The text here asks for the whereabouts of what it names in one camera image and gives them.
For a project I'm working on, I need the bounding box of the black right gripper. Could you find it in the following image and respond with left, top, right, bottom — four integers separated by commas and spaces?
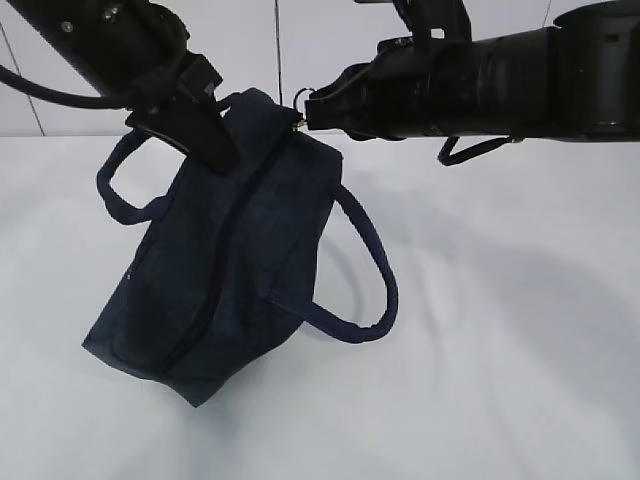
305, 37, 450, 140

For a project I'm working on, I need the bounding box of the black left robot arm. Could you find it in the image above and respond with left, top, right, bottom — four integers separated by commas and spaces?
1, 0, 240, 174

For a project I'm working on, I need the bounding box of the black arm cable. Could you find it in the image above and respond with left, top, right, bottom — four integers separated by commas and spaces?
437, 133, 524, 165
0, 64, 131, 110

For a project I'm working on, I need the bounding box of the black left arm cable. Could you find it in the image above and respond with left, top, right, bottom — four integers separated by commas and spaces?
0, 64, 131, 110

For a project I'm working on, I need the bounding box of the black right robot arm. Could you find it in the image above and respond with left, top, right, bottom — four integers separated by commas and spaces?
305, 1, 639, 142

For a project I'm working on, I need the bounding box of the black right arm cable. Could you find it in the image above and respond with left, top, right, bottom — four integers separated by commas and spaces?
437, 133, 524, 165

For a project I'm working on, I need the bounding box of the navy blue lunch bag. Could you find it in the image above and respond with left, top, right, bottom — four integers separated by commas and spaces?
83, 88, 398, 406

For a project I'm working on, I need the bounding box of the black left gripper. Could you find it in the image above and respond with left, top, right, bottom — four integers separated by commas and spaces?
125, 52, 240, 174

